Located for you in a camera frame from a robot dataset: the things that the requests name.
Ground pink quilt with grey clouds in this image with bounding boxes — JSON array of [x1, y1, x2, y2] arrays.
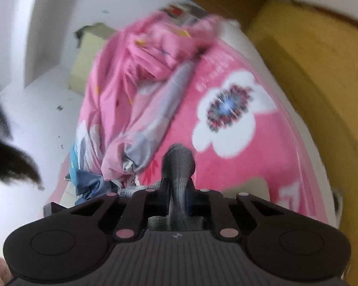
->
[[74, 4, 242, 185]]

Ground blue denim jeans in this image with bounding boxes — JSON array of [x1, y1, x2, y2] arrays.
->
[[74, 170, 123, 204]]

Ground black white plaid shirt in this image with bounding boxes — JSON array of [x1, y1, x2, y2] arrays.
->
[[147, 143, 208, 231]]

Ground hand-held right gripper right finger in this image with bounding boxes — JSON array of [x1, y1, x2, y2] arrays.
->
[[186, 177, 284, 242]]

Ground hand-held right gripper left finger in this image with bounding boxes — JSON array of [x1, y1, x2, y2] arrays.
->
[[68, 177, 172, 242]]

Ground pink floral blanket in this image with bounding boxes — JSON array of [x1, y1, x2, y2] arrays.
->
[[42, 36, 332, 224]]

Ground pale yellow cabinet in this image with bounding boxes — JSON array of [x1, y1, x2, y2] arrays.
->
[[68, 22, 120, 96]]

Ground dark cloth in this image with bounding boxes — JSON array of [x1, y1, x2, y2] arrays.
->
[[0, 85, 45, 191]]

